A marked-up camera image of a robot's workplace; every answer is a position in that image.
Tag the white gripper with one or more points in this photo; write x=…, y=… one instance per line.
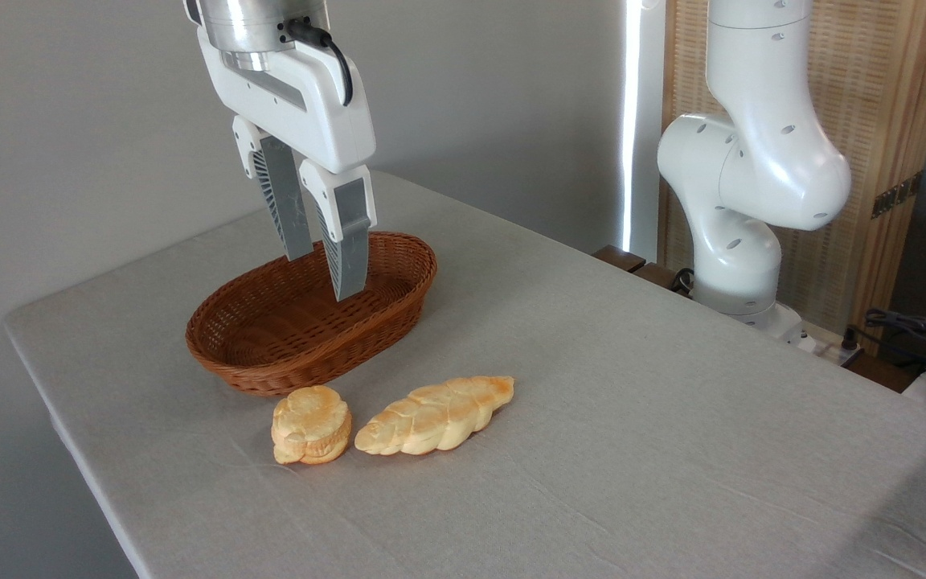
x=310, y=104

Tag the round bread roll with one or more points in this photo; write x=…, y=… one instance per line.
x=310, y=422

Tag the brown wicker oval basket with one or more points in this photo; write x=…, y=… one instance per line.
x=286, y=354

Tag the long braided bread loaf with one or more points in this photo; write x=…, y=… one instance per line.
x=431, y=416

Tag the dark brown wooden block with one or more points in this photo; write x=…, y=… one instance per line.
x=632, y=264

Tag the grey tablecloth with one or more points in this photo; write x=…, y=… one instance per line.
x=592, y=450

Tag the wooden bamboo folding screen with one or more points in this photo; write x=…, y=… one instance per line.
x=881, y=96

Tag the black metal screen hinge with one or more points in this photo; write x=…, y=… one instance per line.
x=897, y=195

